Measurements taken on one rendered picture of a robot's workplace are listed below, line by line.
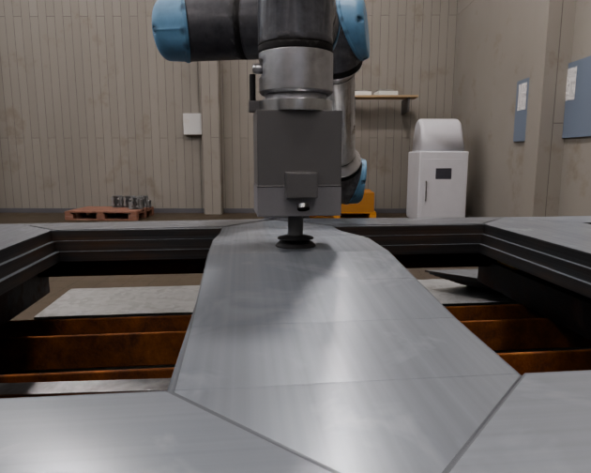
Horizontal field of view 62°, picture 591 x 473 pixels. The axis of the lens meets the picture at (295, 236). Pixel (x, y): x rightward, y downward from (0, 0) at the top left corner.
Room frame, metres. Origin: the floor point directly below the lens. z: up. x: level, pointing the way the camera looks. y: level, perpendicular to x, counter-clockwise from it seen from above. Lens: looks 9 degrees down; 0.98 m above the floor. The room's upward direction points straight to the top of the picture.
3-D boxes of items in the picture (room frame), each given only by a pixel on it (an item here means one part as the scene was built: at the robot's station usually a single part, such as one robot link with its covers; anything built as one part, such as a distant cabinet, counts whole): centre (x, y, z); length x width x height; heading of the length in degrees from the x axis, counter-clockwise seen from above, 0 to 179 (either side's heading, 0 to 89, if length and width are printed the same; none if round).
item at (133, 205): (7.95, 3.02, 0.17); 1.19 x 0.83 x 0.34; 89
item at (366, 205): (7.89, -0.66, 0.22); 1.22 x 0.87 x 0.44; 89
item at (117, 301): (1.04, -0.15, 0.66); 1.30 x 0.20 x 0.03; 96
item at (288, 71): (0.51, 0.00, 1.05); 0.08 x 0.08 x 0.05
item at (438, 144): (7.16, -2.06, 0.76); 0.77 x 0.68 x 1.52; 179
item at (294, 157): (0.50, 0.00, 0.98); 0.10 x 0.09 x 0.16; 8
